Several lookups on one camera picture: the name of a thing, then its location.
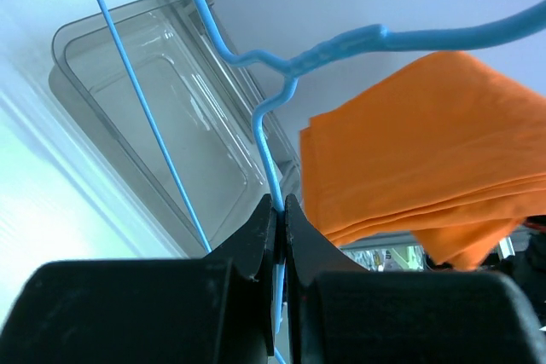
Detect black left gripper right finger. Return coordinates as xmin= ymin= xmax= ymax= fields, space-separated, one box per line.
xmin=283 ymin=195 xmax=545 ymax=363

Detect blue wire hanger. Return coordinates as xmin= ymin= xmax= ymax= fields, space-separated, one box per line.
xmin=76 ymin=0 xmax=546 ymax=364

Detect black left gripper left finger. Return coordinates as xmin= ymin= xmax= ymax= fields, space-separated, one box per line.
xmin=1 ymin=195 xmax=277 ymax=363

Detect orange trousers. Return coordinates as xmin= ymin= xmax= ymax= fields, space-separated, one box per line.
xmin=300 ymin=52 xmax=545 ymax=270

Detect clear plastic bin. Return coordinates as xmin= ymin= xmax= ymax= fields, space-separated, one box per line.
xmin=47 ymin=0 xmax=304 ymax=254

